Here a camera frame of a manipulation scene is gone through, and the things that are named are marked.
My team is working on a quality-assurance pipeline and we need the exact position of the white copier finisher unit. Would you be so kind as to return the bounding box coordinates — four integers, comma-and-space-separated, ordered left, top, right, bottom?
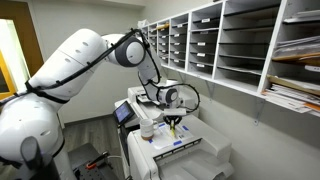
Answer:
126, 114, 235, 180

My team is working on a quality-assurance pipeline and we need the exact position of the copier touch screen panel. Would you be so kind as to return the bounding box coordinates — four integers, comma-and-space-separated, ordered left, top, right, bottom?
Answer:
112, 100, 136, 127

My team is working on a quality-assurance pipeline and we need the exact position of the stack of mixed papers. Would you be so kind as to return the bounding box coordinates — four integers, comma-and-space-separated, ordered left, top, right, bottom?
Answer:
261, 83, 320, 117

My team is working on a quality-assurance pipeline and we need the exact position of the white ceramic mug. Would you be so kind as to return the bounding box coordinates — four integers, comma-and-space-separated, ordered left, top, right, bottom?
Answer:
139, 118, 160, 141

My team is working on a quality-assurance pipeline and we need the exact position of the manila folder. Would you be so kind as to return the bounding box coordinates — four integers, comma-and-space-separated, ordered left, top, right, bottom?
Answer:
266, 74, 320, 97

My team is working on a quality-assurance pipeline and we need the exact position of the orange and black clamp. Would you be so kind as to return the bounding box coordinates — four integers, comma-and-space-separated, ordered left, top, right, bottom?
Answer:
85, 150, 110, 171

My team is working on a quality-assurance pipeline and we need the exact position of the grey paper stack with folder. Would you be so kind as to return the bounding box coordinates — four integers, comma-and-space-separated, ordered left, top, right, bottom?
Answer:
271, 35, 320, 66

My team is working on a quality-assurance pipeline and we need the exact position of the thin white paper stack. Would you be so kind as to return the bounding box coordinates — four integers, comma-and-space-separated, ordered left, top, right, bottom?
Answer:
282, 9, 320, 25

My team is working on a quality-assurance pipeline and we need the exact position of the white shelf bracket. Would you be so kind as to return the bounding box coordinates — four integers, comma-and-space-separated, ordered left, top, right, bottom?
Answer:
177, 71, 188, 84
204, 79, 216, 102
253, 96, 266, 127

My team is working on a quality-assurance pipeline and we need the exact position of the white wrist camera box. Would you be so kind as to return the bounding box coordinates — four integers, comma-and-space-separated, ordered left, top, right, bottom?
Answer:
162, 107, 188, 117

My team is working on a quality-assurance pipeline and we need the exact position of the white office copier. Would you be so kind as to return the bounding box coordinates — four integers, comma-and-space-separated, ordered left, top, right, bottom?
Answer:
112, 79, 200, 180

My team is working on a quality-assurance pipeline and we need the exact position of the yellow pen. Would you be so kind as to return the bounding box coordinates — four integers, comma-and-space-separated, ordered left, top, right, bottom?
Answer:
169, 121, 177, 138

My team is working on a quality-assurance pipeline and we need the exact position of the white mail sorter shelf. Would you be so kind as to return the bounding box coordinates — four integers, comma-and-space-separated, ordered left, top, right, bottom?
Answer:
141, 0, 320, 118

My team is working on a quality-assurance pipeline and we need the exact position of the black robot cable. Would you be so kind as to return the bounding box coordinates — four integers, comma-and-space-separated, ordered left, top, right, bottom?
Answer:
0, 27, 201, 114

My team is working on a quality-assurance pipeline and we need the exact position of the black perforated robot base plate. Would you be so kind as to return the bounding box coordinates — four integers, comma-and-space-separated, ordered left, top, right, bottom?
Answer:
67, 143, 118, 180

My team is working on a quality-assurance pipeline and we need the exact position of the white printed paper sheet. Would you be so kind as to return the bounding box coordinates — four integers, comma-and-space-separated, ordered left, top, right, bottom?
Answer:
148, 120, 195, 151

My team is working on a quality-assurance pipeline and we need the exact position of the tan folder in sorter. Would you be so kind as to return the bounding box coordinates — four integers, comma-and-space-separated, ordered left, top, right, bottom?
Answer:
155, 22, 171, 31

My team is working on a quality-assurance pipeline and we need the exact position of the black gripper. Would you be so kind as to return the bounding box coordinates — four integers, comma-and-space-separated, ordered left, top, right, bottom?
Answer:
162, 114, 184, 130

